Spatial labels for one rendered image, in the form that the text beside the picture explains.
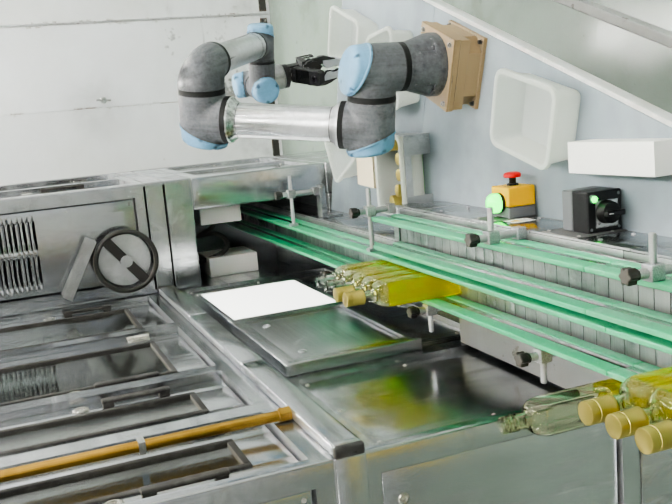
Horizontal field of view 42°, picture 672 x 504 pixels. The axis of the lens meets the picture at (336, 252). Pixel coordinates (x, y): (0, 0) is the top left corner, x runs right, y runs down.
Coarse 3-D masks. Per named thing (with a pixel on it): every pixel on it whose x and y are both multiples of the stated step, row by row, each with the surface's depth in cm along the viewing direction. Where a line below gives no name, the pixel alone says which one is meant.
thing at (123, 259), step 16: (112, 240) 289; (128, 240) 291; (144, 240) 289; (96, 256) 283; (112, 256) 289; (128, 256) 287; (144, 256) 293; (96, 272) 284; (112, 272) 290; (128, 272) 292; (144, 272) 290; (112, 288) 287; (128, 288) 289
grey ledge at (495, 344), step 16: (464, 320) 206; (464, 336) 207; (480, 336) 200; (496, 336) 193; (496, 352) 194; (512, 352) 188; (528, 352) 182; (528, 368) 183; (560, 368) 172; (576, 368) 167; (560, 384) 173; (576, 384) 168
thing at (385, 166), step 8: (400, 144) 234; (392, 152) 251; (400, 152) 234; (376, 160) 250; (384, 160) 250; (392, 160) 251; (400, 160) 235; (376, 168) 250; (384, 168) 251; (392, 168) 252; (400, 168) 235; (376, 176) 251; (384, 176) 251; (392, 176) 252; (400, 176) 236; (376, 184) 252; (384, 184) 252; (392, 184) 252; (384, 192) 252; (392, 192) 253; (384, 200) 252
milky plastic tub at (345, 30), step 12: (336, 12) 270; (348, 12) 266; (336, 24) 272; (348, 24) 273; (360, 24) 254; (372, 24) 256; (336, 36) 274; (348, 36) 275; (360, 36) 255; (336, 48) 276
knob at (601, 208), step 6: (600, 204) 165; (606, 204) 164; (612, 204) 164; (618, 204) 165; (600, 210) 164; (606, 210) 163; (612, 210) 163; (618, 210) 163; (624, 210) 164; (600, 216) 164; (606, 216) 163; (612, 216) 164; (618, 216) 165; (606, 222) 165; (612, 222) 164
